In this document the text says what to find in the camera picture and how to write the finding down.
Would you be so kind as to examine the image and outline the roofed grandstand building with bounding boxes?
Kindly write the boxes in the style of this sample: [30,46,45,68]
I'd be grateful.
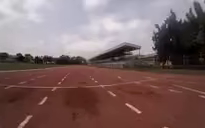
[88,41,158,70]

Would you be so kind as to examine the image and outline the red running track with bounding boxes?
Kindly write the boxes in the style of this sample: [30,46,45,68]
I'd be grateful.
[0,64,205,128]

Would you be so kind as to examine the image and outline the distant row of trees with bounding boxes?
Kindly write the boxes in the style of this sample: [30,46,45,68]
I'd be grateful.
[0,49,88,66]

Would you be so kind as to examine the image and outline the white painted lane lines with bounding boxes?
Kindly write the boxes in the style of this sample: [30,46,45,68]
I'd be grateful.
[0,72,205,128]

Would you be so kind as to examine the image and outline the grass strip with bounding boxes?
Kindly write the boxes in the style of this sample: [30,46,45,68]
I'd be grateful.
[123,66,205,76]

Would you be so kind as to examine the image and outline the grass field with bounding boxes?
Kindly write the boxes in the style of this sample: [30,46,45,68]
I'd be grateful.
[0,62,69,72]

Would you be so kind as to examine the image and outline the group of dark trees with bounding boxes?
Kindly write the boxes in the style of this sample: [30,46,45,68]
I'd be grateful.
[151,0,205,67]

